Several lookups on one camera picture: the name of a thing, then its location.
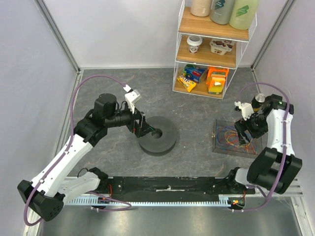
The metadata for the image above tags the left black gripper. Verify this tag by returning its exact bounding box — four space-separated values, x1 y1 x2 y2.
105 102 156 138

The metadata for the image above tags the black cable spool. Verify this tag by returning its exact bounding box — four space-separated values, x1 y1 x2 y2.
138 116 179 156

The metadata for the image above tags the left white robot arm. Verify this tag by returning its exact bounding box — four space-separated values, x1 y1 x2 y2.
17 90 155 221

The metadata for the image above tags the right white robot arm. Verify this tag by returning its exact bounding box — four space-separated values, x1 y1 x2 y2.
225 93 302 194

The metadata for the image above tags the black yellow drink can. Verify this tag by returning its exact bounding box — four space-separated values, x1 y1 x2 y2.
251 93 266 113

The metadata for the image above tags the yellow candy bag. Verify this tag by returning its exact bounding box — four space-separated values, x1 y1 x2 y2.
177 74 196 92

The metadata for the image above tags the blue green snack box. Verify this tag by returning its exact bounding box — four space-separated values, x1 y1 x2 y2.
183 64 207 84

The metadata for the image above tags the orange yellow snack box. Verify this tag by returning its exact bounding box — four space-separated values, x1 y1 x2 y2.
206 66 229 94

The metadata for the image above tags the white paper cup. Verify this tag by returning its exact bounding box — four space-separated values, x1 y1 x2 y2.
187 35 203 53

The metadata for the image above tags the white chocolate dessert tub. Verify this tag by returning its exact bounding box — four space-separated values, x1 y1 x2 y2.
210 38 235 56

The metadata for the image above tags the light green bottle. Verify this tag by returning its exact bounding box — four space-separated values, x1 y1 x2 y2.
229 0 260 30

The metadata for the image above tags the beige bottle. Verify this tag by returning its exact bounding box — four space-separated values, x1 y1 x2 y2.
190 0 212 17

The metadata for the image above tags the grey green bottle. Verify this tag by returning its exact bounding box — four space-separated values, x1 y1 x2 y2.
210 0 235 25

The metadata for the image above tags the clear box of wires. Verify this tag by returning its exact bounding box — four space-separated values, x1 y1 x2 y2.
212 119 263 159

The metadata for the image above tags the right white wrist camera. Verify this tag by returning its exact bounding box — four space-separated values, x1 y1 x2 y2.
234 101 254 121

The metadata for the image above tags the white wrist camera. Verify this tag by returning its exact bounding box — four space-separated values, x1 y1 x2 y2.
234 101 254 121
123 85 142 114

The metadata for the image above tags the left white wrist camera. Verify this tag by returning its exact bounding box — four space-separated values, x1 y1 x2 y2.
123 85 142 114

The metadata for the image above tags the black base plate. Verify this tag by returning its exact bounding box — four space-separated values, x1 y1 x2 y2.
96 177 245 203

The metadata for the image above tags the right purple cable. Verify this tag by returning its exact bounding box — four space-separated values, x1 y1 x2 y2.
227 82 293 213

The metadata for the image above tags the purple cable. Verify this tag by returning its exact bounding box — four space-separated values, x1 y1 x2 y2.
23 75 133 227
227 82 293 213

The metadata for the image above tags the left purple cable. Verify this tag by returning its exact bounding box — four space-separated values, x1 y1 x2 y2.
23 75 133 227

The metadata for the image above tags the white wire wooden shelf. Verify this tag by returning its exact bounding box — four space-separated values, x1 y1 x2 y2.
172 0 257 99

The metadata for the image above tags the grey slotted cable duct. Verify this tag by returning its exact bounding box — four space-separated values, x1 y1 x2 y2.
66 194 240 207

